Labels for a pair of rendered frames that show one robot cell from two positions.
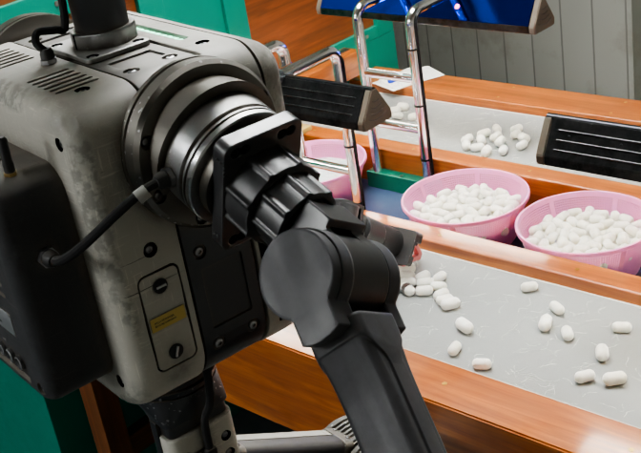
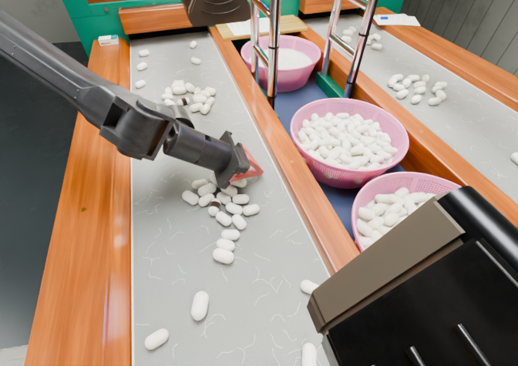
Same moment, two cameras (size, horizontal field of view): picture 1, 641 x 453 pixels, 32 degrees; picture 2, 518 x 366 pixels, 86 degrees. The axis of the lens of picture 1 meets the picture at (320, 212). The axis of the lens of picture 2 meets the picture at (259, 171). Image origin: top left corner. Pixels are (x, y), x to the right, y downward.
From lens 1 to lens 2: 166 cm
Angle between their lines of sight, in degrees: 30
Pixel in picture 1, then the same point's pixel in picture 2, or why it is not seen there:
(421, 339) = (158, 287)
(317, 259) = not seen: outside the picture
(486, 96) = (436, 51)
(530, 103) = (466, 68)
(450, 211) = (333, 135)
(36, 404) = not seen: hidden behind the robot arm
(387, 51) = not seen: outside the picture
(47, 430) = not seen: hidden behind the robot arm
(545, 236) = (385, 212)
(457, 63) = (445, 31)
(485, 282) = (282, 243)
